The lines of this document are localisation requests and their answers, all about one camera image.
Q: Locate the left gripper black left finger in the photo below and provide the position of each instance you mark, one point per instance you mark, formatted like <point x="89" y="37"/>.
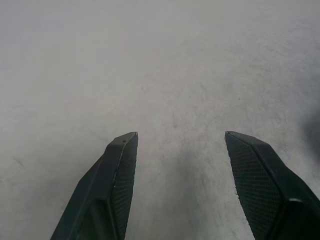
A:
<point x="100" y="190"/>

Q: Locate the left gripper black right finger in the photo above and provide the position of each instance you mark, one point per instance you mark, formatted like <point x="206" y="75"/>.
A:
<point x="270" y="190"/>

